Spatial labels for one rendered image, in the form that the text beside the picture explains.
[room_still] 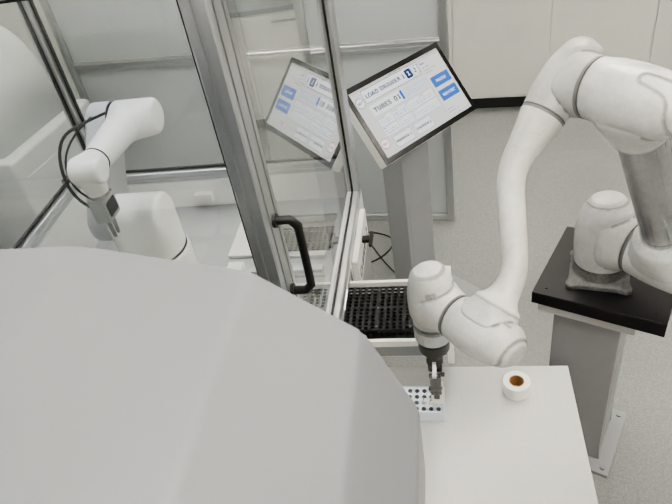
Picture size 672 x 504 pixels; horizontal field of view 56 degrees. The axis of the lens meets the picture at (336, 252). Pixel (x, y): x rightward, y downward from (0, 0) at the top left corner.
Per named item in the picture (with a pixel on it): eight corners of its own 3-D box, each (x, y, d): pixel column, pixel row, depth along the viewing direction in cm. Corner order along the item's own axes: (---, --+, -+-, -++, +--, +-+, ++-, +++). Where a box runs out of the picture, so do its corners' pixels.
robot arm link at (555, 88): (510, 93, 137) (562, 108, 127) (555, 20, 135) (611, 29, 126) (535, 121, 146) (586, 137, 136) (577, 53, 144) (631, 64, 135)
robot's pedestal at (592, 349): (626, 415, 242) (660, 265, 196) (607, 478, 224) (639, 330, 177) (548, 389, 257) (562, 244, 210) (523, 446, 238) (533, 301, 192)
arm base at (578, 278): (632, 250, 197) (634, 236, 194) (631, 296, 181) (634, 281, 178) (570, 245, 204) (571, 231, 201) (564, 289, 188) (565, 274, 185)
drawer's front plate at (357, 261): (368, 233, 221) (364, 207, 214) (361, 289, 199) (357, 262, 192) (363, 233, 221) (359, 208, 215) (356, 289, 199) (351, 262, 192)
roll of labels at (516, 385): (522, 377, 170) (523, 367, 168) (534, 397, 165) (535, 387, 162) (498, 384, 170) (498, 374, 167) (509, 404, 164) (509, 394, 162)
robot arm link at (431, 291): (399, 319, 146) (440, 349, 137) (393, 269, 136) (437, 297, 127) (432, 296, 150) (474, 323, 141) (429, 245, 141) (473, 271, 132)
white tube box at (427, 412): (444, 395, 169) (444, 386, 167) (444, 421, 163) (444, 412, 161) (398, 394, 172) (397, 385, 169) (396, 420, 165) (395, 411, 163)
